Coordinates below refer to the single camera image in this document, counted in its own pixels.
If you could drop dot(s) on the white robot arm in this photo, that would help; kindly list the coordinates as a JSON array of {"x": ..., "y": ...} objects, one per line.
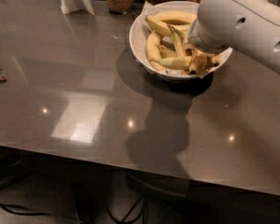
[{"x": 251, "y": 27}]

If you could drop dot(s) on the left banana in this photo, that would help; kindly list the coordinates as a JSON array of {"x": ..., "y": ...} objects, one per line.
[{"x": 153, "y": 51}]

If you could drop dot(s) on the bottom front banana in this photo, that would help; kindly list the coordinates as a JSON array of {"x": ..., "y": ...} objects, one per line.
[{"x": 174, "y": 63}]

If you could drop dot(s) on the short inner banana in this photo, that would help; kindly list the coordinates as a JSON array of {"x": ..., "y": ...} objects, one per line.
[{"x": 165, "y": 52}]

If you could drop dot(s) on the small greenish middle banana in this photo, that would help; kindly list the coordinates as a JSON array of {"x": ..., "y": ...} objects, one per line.
[{"x": 178, "y": 43}]

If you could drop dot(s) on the white bowl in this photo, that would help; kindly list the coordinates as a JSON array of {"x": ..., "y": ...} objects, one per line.
[{"x": 140, "y": 31}]

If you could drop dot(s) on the right banana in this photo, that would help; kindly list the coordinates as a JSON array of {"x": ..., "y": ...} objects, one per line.
[{"x": 203, "y": 62}]

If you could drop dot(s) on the long centre banana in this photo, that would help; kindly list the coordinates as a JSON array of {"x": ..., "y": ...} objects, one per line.
[{"x": 164, "y": 28}]

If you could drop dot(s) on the top back banana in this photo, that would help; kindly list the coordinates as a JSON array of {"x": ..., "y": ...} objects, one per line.
[{"x": 176, "y": 17}]

